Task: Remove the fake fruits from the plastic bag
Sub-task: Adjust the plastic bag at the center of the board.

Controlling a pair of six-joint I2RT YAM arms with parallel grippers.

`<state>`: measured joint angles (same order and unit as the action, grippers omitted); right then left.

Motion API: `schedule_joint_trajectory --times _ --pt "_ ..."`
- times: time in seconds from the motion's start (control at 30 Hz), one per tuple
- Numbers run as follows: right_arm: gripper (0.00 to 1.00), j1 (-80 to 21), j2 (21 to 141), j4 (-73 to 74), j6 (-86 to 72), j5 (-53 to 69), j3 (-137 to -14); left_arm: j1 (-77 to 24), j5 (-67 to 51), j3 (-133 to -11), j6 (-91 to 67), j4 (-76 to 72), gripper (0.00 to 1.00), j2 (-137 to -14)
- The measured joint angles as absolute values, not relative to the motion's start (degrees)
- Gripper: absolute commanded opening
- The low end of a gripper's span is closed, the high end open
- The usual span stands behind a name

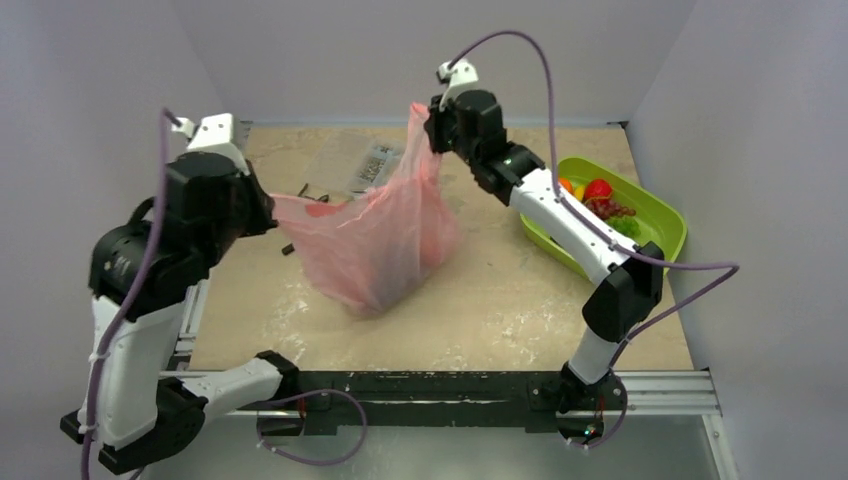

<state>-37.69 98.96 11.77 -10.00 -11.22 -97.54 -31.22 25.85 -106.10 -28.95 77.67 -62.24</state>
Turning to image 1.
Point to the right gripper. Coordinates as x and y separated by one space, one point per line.
436 130

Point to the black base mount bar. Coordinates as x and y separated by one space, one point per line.
533 401

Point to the fake green grapes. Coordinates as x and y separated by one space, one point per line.
625 225

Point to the fake red grapes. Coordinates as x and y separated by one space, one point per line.
607 208

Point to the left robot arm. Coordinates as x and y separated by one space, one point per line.
108 408

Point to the green plastic tray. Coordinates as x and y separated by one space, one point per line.
658 222

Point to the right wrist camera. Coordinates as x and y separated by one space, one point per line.
457 77

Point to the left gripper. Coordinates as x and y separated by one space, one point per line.
264 219

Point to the fake orange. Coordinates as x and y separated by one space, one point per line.
566 184

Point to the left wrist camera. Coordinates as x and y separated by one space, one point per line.
220 134

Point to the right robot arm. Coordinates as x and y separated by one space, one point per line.
627 277

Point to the aluminium frame rail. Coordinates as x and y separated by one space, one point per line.
192 331

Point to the clear screw organizer box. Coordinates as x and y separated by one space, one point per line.
378 163

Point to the pink plastic bag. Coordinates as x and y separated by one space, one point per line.
371 252

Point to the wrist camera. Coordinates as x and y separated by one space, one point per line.
220 134
457 77

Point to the fake red strawberry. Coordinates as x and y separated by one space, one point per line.
598 189

